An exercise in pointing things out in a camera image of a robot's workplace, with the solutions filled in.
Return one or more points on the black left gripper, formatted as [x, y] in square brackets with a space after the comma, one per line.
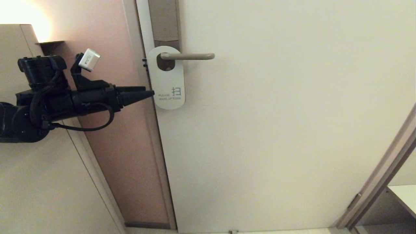
[94, 99]

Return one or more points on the blue do-not-disturb door hanger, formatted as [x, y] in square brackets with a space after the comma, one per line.
[167, 81]

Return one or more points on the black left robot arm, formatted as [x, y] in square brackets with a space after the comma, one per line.
[39, 74]

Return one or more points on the brown door lock plate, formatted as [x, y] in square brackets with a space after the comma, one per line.
[164, 22]

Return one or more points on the cream door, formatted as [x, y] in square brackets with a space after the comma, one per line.
[276, 130]

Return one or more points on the beige cabinet panel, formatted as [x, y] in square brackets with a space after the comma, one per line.
[32, 195]

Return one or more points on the pale wardrobe shelf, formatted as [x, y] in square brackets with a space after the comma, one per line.
[406, 195]

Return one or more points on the black left camera bracket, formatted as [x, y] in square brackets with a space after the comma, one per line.
[86, 84]

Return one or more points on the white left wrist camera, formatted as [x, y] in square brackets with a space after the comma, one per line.
[89, 59]

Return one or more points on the dark wall lamp bracket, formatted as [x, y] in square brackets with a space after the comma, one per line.
[50, 47]

